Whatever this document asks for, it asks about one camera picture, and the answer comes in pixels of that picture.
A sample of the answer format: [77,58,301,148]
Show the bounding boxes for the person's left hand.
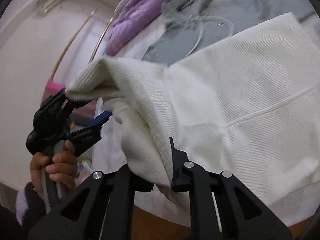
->
[30,140,77,198]

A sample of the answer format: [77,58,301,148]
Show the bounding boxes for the white knit sweater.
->
[66,13,319,226]

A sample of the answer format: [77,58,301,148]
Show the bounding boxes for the pink purple floral quilt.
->
[105,0,171,56]

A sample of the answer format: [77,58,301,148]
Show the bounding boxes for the grey hoodie with drawstrings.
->
[143,0,315,66]

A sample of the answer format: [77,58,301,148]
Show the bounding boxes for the pink box on floor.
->
[41,80,97,127]

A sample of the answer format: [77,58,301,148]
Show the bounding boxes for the white fuzzy sleeve forearm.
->
[15,181,48,227]

